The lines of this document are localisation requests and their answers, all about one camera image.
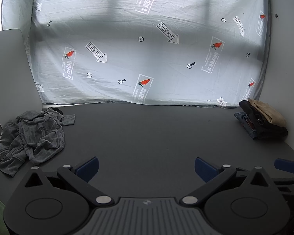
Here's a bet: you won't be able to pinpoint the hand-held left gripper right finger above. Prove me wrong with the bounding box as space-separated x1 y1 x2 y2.
180 157 275 207

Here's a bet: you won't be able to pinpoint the folded beige garment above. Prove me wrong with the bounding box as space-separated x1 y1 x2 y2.
247 99 287 128

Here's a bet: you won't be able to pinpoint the folded blue jeans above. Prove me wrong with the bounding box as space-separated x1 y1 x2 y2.
234 112 259 140

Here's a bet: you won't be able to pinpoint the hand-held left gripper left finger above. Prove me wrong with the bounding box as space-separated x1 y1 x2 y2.
24 156 114 206

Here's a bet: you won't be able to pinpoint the carrot printed white sheet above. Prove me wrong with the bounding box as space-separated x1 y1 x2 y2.
1 0 271 109

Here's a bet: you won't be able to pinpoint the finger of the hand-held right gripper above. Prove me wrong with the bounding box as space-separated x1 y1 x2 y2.
274 158 294 185

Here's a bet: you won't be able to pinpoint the grey zip hoodie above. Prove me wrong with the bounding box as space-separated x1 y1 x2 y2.
0 107 76 177

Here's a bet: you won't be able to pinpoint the stack of folded clothes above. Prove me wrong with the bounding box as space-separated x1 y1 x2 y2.
239 100 289 140

